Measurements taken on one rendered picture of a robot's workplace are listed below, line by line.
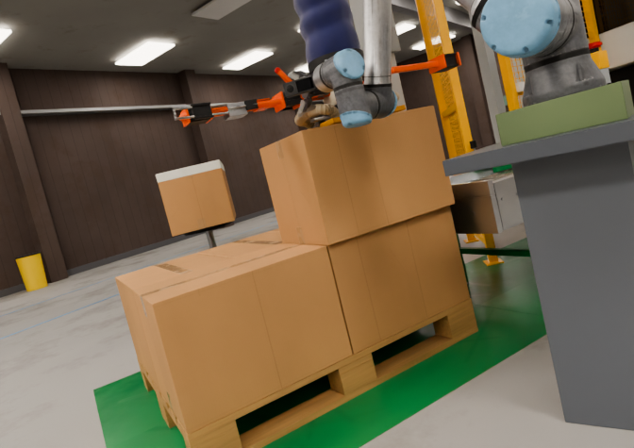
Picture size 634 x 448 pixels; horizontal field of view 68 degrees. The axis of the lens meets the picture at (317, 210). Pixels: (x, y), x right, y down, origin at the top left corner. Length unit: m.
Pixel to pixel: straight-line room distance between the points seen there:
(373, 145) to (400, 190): 0.20
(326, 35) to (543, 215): 1.03
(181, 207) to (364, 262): 1.64
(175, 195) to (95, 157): 7.71
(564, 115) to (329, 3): 1.01
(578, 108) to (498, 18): 0.28
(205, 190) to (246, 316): 1.64
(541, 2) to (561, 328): 0.78
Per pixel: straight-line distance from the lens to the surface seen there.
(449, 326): 2.01
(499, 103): 5.48
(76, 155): 10.57
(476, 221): 2.01
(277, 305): 1.56
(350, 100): 1.40
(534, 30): 1.14
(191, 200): 3.07
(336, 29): 1.88
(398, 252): 1.81
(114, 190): 10.76
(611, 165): 1.26
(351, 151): 1.68
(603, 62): 2.29
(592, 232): 1.29
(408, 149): 1.83
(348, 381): 1.75
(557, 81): 1.30
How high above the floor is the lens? 0.80
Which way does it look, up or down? 4 degrees down
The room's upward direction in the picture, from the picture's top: 14 degrees counter-clockwise
